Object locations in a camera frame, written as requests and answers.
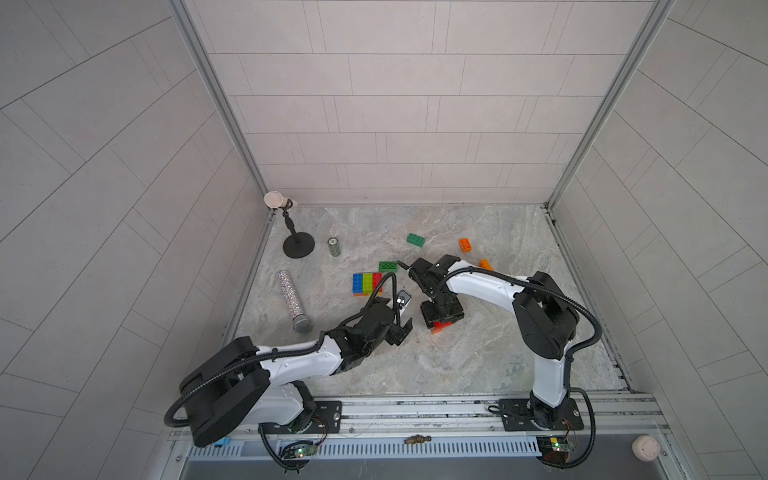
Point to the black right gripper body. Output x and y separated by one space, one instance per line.
441 309

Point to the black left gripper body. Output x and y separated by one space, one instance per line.
393 327

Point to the red lego brick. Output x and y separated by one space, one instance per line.
376 279
439 326

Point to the small dark blue lego brick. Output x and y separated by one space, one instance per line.
357 283

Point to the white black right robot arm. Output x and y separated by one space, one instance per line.
553 326

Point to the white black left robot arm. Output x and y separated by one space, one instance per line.
248 384

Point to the dark green lego brick near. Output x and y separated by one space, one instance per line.
388 266

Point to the dark green lego brick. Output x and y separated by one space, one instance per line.
388 266
415 240

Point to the dark green lego brick far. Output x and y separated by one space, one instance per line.
415 240

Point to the small orange lego brick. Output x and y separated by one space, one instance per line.
465 245

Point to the glitter silver microphone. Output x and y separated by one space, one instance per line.
301 323

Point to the green camouflage can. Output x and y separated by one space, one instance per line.
334 247

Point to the brass fitting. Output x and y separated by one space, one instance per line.
417 439

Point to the black microphone stand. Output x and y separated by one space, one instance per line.
298 244

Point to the left circuit board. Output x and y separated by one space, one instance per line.
299 450

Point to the circuit board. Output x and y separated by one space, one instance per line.
299 450
556 450

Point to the light blue clip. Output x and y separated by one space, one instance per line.
223 442

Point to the right circuit board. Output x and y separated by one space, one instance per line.
556 450

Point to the beige round knob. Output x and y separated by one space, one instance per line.
646 448

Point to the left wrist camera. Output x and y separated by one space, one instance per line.
403 299

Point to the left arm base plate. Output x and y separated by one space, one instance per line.
324 419

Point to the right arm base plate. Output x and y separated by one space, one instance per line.
533 415

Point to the left metal corner post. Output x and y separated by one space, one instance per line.
181 14

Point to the metal corner frame post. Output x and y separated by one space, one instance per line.
649 29

